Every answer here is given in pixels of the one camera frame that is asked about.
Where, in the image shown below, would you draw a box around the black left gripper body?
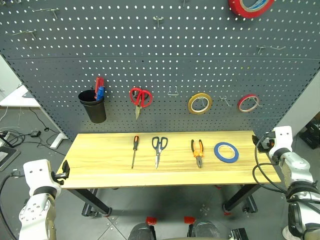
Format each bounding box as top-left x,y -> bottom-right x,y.
50,170 -> 67,186

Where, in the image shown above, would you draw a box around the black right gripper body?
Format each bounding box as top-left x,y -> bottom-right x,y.
259,131 -> 276,152

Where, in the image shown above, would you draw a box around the grey metal pegboard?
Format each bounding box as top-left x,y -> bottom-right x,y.
0,0 -> 320,143

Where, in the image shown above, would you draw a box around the black table leg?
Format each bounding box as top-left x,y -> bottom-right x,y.
66,188 -> 112,218
221,184 -> 262,214

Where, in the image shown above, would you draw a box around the thin red tape roll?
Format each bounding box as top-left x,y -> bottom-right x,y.
237,93 -> 261,114

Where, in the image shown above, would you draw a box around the blue tape roll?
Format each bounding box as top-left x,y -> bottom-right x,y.
213,141 -> 240,164

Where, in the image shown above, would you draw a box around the black box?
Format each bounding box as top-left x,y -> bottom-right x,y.
298,119 -> 320,151

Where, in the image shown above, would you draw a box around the silver double prong hook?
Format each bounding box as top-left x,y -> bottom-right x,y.
219,95 -> 231,109

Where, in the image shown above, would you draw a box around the black flat screen device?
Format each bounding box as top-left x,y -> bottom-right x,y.
0,145 -> 21,172

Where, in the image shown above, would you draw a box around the black plastic cup holder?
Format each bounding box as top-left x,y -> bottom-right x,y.
77,89 -> 108,124

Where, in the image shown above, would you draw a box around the orange black screwdriver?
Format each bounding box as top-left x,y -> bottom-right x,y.
131,135 -> 140,170

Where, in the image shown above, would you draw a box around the yellow tape roll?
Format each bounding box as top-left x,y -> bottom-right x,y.
187,92 -> 214,116

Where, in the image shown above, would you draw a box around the white desk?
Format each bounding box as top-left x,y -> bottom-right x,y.
0,83 -> 68,149

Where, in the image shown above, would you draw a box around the silver pegboard hook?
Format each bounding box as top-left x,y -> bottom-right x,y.
29,6 -> 61,20
152,15 -> 165,28
256,45 -> 287,55
11,29 -> 38,40

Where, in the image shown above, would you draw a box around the dark rounded shape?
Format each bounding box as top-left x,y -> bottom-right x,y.
187,219 -> 222,240
127,222 -> 157,240

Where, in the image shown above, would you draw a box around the wide red tape roll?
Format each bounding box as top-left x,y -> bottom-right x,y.
227,0 -> 276,19

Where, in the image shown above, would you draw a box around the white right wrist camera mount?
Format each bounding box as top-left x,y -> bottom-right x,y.
268,125 -> 293,155

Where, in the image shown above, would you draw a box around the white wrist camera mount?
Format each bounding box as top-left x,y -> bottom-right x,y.
268,125 -> 293,155
22,158 -> 57,197

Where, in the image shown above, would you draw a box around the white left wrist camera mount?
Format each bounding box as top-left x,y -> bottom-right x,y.
22,158 -> 57,197

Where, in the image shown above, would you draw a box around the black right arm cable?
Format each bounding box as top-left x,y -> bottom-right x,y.
252,134 -> 289,195

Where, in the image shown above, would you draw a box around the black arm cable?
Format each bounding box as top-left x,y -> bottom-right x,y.
252,134 -> 289,195
0,168 -> 26,240

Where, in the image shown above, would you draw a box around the black floor cable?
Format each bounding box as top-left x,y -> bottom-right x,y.
0,107 -> 66,157

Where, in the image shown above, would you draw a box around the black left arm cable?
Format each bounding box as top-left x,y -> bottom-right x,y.
0,168 -> 26,240

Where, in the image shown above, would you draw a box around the orange handled pliers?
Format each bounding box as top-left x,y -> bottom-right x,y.
190,138 -> 205,169

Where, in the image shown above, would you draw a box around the red handled screwdriver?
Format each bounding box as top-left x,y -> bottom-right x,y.
94,76 -> 105,101

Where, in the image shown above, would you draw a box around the black grey handled scissors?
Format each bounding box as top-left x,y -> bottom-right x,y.
151,136 -> 169,170

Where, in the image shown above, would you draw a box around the silver wire loop hook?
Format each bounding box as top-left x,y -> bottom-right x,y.
167,85 -> 180,97

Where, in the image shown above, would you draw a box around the red handled scissors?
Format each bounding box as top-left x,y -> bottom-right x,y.
129,87 -> 153,121

